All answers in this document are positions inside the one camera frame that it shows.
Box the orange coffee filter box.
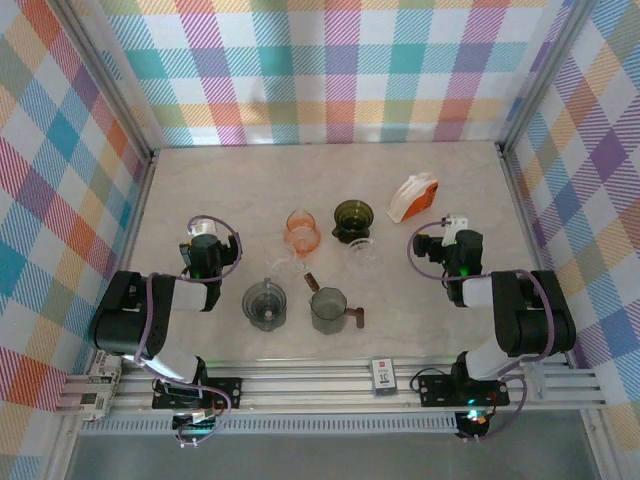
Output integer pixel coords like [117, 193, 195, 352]
[387, 172, 441, 225]

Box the orange coffee dripper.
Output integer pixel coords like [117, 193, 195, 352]
[283, 209, 321, 259]

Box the clear glass dripper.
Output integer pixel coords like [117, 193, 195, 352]
[346, 237, 380, 274]

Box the dark green dripper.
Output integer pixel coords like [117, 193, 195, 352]
[332, 199, 376, 245]

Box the grey carafe with brown handle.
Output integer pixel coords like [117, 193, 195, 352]
[308, 286, 366, 334]

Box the clear acrylic block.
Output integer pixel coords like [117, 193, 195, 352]
[522, 352, 546, 401]

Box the white label card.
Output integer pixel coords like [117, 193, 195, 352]
[369, 357, 400, 398]

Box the right controller board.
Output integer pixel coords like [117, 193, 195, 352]
[457, 407, 494, 441]

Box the controller board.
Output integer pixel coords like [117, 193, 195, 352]
[172, 407, 224, 449]
[457, 407, 494, 441]

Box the printed paper block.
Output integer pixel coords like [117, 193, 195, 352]
[82, 349, 124, 424]

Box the left controller board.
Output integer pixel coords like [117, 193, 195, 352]
[172, 407, 224, 449]

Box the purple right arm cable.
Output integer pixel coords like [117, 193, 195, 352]
[406, 222, 559, 444]

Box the aluminium side rail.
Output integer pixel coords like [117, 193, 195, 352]
[47, 147, 161, 480]
[497, 142, 619, 480]

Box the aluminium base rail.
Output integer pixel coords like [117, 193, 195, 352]
[62, 355, 606, 416]

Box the aluminium frame post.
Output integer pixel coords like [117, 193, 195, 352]
[497, 0, 599, 156]
[49, 0, 160, 166]

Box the grey slotted cable duct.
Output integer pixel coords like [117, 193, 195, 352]
[79, 412, 459, 436]

